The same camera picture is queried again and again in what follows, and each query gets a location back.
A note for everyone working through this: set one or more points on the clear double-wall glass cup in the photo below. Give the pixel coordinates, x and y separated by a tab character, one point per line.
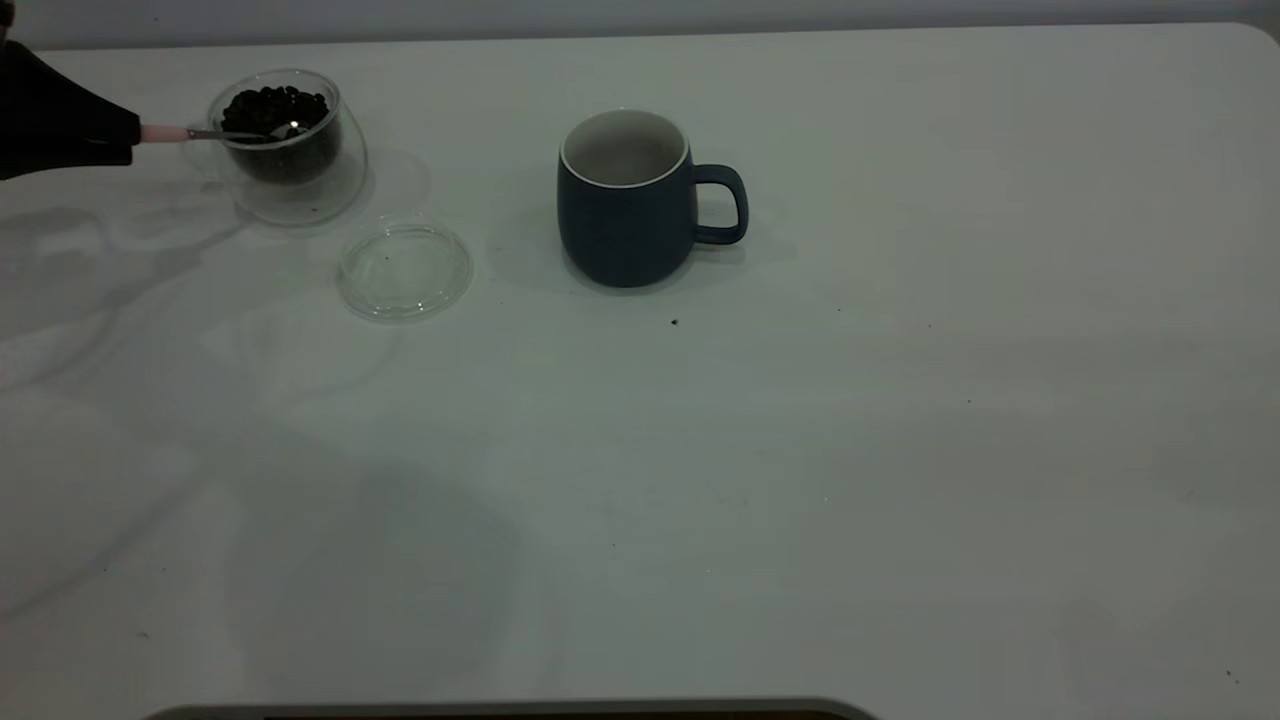
345	170

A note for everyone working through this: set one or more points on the grey-blue ceramic mug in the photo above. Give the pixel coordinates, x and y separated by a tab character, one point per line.
625	235

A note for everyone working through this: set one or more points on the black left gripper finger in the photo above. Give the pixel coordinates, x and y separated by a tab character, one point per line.
50	162
50	105

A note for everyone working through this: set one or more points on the large coffee bean heap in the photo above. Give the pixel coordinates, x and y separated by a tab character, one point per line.
300	160

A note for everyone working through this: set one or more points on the round clear glass lid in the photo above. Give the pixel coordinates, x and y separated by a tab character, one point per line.
405	275

